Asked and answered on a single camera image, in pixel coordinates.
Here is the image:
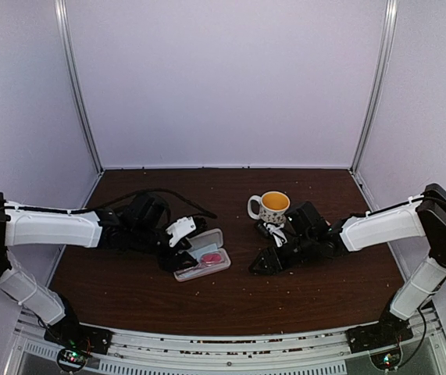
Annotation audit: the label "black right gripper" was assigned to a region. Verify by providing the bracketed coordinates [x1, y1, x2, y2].
[248, 232, 317, 276]

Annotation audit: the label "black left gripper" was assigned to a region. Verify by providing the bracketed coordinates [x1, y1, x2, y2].
[130, 223, 198, 272]

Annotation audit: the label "light blue cleaning cloth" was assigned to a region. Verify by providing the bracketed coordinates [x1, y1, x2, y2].
[189, 243, 221, 261]

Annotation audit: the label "rose gold wire glasses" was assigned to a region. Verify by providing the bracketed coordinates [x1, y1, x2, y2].
[180, 252, 224, 274]

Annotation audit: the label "pink glasses case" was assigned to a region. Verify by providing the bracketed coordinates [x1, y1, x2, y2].
[173, 228, 231, 282]

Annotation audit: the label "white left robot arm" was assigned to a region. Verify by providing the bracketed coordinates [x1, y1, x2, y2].
[0, 191, 207, 347]

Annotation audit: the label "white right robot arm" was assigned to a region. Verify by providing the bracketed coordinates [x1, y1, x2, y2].
[248, 184, 446, 345]

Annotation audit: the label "white floral mug yellow inside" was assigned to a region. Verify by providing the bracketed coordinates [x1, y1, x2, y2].
[247, 191, 291, 226]

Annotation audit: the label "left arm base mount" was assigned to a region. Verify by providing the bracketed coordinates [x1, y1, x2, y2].
[44, 326, 112, 373]

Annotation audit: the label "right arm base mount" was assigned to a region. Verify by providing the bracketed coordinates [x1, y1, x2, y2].
[346, 321, 413, 371]

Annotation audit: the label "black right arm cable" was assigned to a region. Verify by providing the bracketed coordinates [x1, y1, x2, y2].
[347, 193, 446, 220]

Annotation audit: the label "aluminium right corner post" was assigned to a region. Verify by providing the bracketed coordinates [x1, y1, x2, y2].
[350, 0, 399, 175]

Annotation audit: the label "aluminium corner post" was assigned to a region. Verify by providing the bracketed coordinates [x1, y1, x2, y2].
[54, 0, 104, 174]
[350, 0, 399, 175]

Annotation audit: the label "aluminium left corner post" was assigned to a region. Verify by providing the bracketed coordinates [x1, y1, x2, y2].
[54, 0, 104, 174]

